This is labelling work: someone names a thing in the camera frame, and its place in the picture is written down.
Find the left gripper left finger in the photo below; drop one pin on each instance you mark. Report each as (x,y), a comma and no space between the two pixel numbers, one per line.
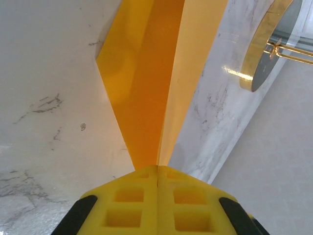
(127,208)

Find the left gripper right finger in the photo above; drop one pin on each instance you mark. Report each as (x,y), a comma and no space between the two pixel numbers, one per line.
(190,208)

